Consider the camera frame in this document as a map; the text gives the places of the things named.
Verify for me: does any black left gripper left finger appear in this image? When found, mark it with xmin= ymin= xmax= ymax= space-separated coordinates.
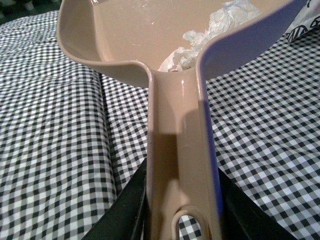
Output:
xmin=83 ymin=160 xmax=147 ymax=240

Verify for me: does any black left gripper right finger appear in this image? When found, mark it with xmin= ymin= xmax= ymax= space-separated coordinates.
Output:
xmin=218 ymin=170 xmax=295 ymax=240

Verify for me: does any white tissue paper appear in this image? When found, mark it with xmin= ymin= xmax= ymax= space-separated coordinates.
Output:
xmin=158 ymin=0 xmax=261 ymax=72

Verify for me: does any beige plastic dustpan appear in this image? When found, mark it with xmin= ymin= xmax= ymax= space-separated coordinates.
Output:
xmin=57 ymin=0 xmax=305 ymax=240

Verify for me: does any black white gingham bedsheet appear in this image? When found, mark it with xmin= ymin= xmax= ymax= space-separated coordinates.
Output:
xmin=0 ymin=11 xmax=320 ymax=240

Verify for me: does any white black patterned pillow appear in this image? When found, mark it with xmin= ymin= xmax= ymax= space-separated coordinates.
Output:
xmin=285 ymin=0 xmax=320 ymax=43

